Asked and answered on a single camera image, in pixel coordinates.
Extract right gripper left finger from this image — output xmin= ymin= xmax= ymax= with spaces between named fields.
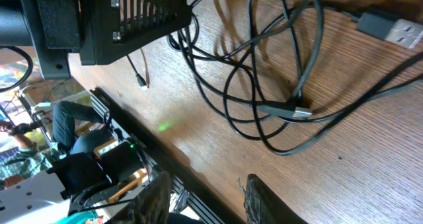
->
xmin=106 ymin=171 xmax=171 ymax=224

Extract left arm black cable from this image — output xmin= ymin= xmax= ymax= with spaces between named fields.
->
xmin=0 ymin=46 xmax=34 ymax=94

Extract long black usb cable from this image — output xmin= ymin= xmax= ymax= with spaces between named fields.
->
xmin=125 ymin=0 xmax=423 ymax=157

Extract seated person in background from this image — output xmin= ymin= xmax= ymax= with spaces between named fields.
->
xmin=1 ymin=101 xmax=112 ymax=190

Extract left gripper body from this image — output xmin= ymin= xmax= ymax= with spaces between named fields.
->
xmin=1 ymin=0 xmax=96 ymax=79

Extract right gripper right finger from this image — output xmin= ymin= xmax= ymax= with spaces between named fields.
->
xmin=244 ymin=174 xmax=307 ymax=224

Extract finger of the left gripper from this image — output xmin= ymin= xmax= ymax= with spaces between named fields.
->
xmin=91 ymin=0 xmax=192 ymax=65

